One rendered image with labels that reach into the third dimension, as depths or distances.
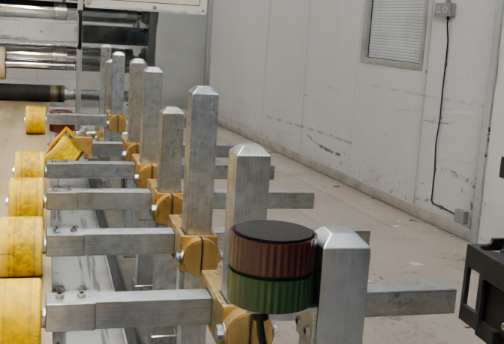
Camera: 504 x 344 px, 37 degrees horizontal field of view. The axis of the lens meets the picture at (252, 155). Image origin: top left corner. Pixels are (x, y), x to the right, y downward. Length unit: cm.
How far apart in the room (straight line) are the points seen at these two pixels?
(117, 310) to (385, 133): 504
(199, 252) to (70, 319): 25
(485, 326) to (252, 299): 15
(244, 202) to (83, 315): 20
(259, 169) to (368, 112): 527
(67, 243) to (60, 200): 25
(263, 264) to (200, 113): 51
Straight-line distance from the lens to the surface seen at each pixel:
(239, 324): 77
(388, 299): 90
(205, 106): 99
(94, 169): 154
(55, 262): 203
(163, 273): 130
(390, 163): 572
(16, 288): 80
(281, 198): 135
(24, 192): 127
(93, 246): 105
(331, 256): 52
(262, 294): 50
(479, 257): 51
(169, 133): 124
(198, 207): 101
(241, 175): 75
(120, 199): 130
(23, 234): 103
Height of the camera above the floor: 125
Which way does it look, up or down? 10 degrees down
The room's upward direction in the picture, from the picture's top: 4 degrees clockwise
